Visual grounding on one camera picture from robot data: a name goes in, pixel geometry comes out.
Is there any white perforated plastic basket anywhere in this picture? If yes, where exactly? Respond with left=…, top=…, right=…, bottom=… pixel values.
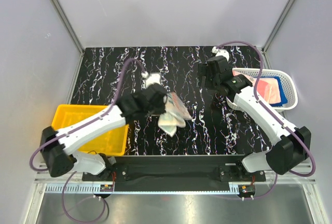
left=226, top=68, right=298, bottom=113

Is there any yellow plastic tray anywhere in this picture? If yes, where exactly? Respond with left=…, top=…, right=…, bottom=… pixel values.
left=51, top=104, right=129, bottom=156

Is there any slotted white cable duct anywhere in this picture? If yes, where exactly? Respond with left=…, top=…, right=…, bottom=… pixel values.
left=45, top=184, right=114, bottom=194

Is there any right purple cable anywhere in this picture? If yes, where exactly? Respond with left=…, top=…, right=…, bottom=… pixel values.
left=215, top=40, right=316, bottom=201

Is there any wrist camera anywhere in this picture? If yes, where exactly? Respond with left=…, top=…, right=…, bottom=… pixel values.
left=212, top=46, right=230, bottom=61
left=141, top=72, right=161, bottom=88

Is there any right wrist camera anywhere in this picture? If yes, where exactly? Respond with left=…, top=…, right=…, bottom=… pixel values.
left=212, top=46, right=230, bottom=61

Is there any pink patterned towel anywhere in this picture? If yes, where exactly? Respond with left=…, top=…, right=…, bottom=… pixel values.
left=232, top=69, right=280, bottom=100

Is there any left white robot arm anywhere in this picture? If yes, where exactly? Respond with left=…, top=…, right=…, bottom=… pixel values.
left=40, top=83, right=167, bottom=180

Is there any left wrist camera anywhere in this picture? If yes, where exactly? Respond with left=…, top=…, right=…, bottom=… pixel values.
left=141, top=72, right=161, bottom=88

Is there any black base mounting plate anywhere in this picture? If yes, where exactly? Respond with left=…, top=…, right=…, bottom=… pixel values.
left=82, top=155, right=266, bottom=194

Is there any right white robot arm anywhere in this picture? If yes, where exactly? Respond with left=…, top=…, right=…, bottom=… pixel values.
left=197, top=56, right=311, bottom=181

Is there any blue folded towel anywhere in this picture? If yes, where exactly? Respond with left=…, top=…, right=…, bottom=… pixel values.
left=273, top=77, right=288, bottom=107

